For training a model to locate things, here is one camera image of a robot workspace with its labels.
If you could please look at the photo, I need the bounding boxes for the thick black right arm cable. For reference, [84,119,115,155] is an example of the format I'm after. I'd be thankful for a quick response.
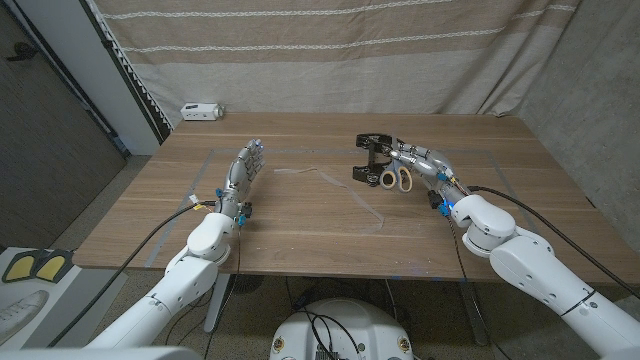
[467,184,640,301]

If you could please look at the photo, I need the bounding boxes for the black cable on base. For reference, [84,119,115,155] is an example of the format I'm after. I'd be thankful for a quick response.
[298,308,364,360]

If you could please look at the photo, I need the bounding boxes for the clear tape strip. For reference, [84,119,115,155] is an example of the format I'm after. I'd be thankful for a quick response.
[273,166,386,235]

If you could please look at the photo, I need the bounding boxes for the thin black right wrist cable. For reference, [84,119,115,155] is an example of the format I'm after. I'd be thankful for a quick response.
[446,217,511,360]

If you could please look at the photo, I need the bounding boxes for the scissors with tan handles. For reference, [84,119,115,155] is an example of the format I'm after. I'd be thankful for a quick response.
[378,149,414,194]

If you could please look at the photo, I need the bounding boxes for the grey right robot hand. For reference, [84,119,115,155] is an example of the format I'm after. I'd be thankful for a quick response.
[389,138,471,204]

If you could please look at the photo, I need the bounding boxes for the yellow black foot pedal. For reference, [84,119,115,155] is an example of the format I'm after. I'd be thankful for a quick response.
[34,249,75,282]
[1,249,41,284]

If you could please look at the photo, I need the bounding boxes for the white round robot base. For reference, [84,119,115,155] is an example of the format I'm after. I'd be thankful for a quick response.
[269,298,415,360]

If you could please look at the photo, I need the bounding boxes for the white floor board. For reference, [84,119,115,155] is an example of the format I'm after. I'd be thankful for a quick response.
[0,247,81,351]

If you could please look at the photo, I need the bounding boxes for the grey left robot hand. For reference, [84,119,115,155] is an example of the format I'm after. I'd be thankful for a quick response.
[218,138,266,219]

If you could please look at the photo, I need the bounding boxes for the white power box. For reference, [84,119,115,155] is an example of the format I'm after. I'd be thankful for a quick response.
[180,102,225,122]

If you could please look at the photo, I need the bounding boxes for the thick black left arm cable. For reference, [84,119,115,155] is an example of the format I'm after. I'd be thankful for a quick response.
[47,199,219,349]

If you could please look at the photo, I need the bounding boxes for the dark wooden door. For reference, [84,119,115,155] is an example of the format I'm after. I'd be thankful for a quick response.
[0,0,127,249]

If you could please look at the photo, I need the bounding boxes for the black half-moon tambourine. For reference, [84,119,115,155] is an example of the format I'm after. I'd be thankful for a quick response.
[352,132,401,188]

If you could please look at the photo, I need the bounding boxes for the white shoe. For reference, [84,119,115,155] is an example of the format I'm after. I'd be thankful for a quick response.
[0,287,45,341]

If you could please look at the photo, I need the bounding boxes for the grey floor mat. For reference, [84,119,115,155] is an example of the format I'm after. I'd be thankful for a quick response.
[22,267,129,349]

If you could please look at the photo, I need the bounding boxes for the black door handle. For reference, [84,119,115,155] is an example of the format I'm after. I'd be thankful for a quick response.
[5,42,37,62]

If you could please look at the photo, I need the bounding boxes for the beige striped curtain backdrop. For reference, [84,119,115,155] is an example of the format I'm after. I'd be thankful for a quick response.
[92,0,584,129]

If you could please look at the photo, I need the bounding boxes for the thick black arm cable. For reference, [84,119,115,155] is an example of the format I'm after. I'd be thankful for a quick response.
[467,184,640,301]
[47,199,219,349]

